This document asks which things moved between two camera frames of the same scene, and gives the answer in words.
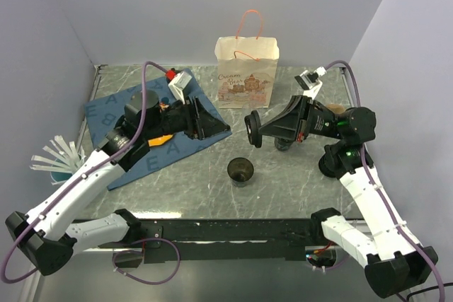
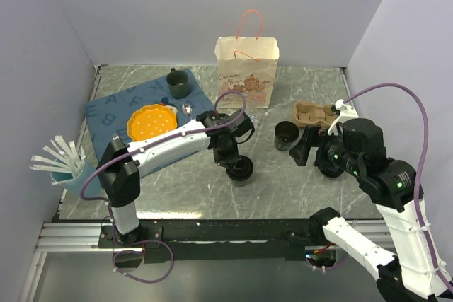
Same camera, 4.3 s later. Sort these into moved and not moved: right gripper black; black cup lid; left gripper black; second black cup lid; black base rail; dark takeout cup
Moved: black cup lid; right gripper black; left gripper black
Not moved: dark takeout cup; black base rail; second black cup lid
